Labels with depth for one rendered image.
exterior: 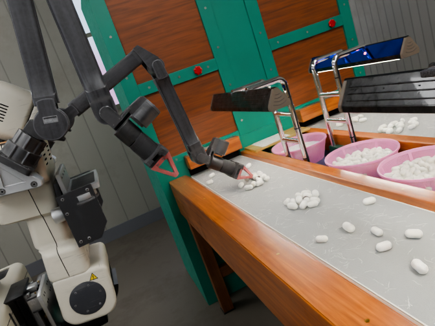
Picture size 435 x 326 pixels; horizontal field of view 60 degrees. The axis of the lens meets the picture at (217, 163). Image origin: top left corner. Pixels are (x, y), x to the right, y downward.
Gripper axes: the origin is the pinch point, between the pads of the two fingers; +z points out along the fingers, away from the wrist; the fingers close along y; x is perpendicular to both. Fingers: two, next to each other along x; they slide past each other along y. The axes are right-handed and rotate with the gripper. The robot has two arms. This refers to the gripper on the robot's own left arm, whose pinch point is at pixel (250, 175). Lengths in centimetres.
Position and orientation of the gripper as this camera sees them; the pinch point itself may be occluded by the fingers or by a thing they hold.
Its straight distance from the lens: 160.8
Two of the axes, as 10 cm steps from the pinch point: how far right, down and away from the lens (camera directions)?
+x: -3.5, 9.4, 0.2
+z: 8.8, 3.2, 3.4
